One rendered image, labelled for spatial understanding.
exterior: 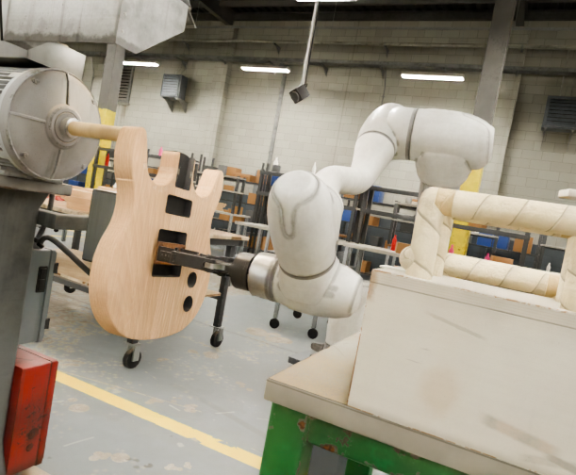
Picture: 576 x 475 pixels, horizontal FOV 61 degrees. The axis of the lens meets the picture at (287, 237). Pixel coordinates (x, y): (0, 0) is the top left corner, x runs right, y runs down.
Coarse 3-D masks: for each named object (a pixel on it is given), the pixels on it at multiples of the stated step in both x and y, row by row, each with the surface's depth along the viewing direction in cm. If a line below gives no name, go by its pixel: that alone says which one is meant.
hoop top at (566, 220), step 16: (432, 192) 58; (448, 192) 57; (464, 192) 56; (448, 208) 57; (464, 208) 56; (480, 208) 55; (496, 208) 54; (512, 208) 54; (528, 208) 53; (544, 208) 52; (560, 208) 52; (512, 224) 54; (528, 224) 53; (544, 224) 52; (560, 224) 52
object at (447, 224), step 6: (444, 216) 65; (444, 222) 65; (450, 222) 65; (444, 228) 65; (450, 228) 65; (444, 234) 65; (450, 234) 66; (444, 240) 65; (438, 246) 65; (444, 246) 65; (438, 252) 65; (444, 252) 65; (438, 258) 65; (444, 258) 65; (438, 264) 65; (438, 270) 65; (438, 276) 65
